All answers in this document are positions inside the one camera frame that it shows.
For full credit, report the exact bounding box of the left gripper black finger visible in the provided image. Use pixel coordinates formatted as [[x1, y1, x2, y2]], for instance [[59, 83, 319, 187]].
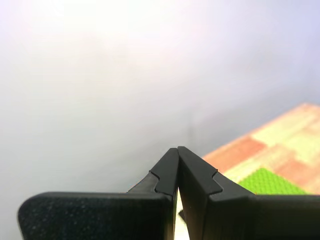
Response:
[[177, 145, 320, 240], [17, 147, 179, 240]]

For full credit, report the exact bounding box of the green studded baseplate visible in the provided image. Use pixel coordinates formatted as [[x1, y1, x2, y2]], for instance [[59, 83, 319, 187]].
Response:
[[236, 167, 309, 196]]

